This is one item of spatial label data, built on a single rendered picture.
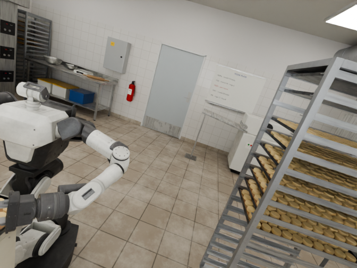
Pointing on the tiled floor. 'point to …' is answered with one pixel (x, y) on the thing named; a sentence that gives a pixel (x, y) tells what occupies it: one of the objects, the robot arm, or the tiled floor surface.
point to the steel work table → (79, 77)
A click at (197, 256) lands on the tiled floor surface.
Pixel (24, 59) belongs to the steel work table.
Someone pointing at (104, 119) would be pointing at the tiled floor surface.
